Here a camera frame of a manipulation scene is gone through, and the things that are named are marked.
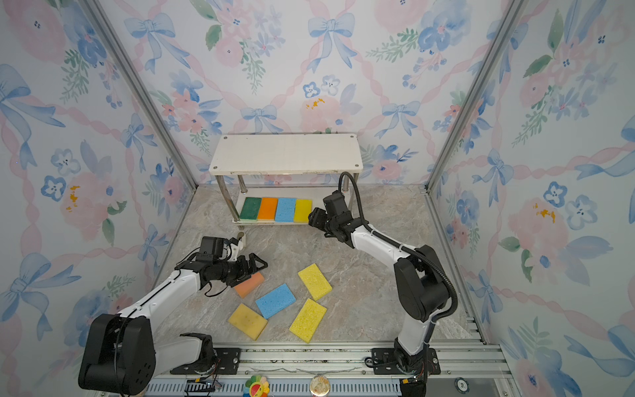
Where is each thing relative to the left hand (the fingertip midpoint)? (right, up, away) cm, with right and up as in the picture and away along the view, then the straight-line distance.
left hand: (259, 267), depth 85 cm
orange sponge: (0, +20, +17) cm, 26 cm away
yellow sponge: (+14, +21, +18) cm, 31 cm away
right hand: (+18, +18, +6) cm, 26 cm away
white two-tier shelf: (+8, +38, -2) cm, 39 cm away
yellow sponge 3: (+17, -17, -5) cm, 24 cm away
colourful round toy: (+3, -29, -16) cm, 34 cm away
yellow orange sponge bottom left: (-2, -16, -5) cm, 17 cm away
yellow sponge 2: (+19, -6, +5) cm, 21 cm away
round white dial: (+61, -30, -15) cm, 70 cm away
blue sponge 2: (+6, -11, -1) cm, 12 cm away
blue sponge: (+7, +20, +16) cm, 27 cm away
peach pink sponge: (-5, -7, +1) cm, 8 cm away
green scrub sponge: (-7, +20, +16) cm, 27 cm away
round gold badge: (+21, -30, -15) cm, 40 cm away
